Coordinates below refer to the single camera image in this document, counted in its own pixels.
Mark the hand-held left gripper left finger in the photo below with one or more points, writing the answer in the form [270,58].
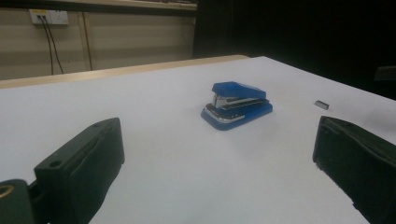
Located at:
[84,161]

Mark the blue stapler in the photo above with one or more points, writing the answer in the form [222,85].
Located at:
[236,105]

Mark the white wall socket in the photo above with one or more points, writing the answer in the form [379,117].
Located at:
[54,17]

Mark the black horizontal bar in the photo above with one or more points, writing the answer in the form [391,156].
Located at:
[93,5]

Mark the small grey staple strip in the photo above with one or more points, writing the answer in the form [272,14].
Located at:
[321,104]

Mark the white table mat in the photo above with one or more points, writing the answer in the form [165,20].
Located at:
[186,174]

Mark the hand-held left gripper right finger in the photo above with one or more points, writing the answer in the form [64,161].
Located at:
[358,161]

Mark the black curtain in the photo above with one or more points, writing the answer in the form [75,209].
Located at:
[295,31]

